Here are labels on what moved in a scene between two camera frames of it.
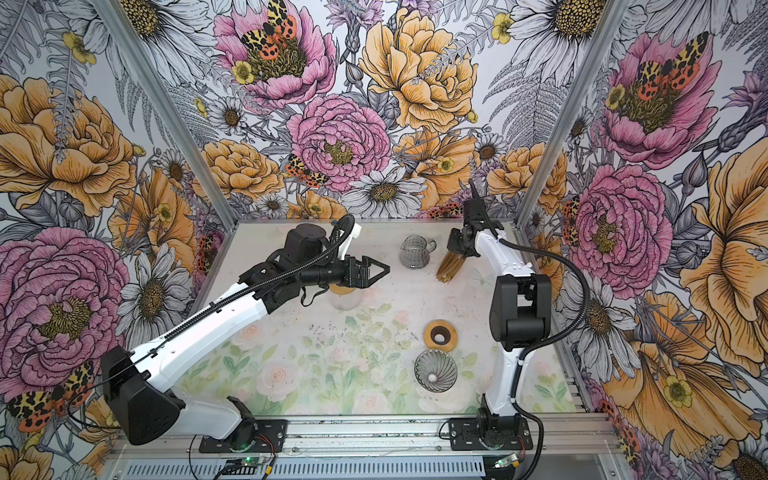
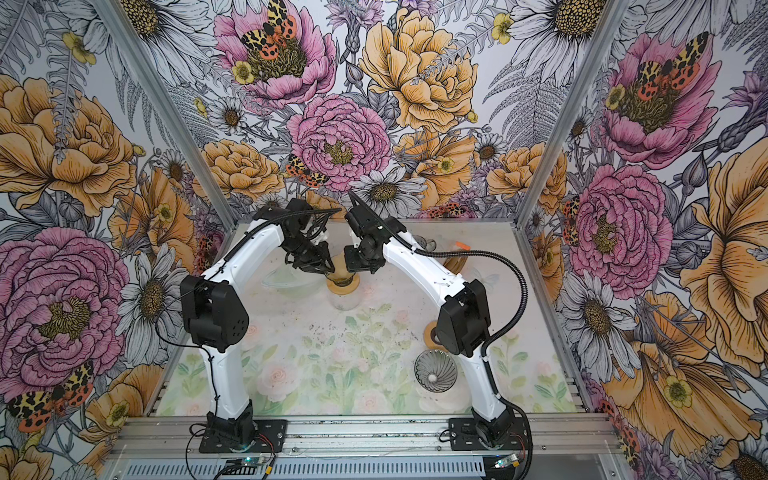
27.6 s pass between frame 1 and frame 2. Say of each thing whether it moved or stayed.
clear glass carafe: stayed
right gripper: moved
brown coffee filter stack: stayed
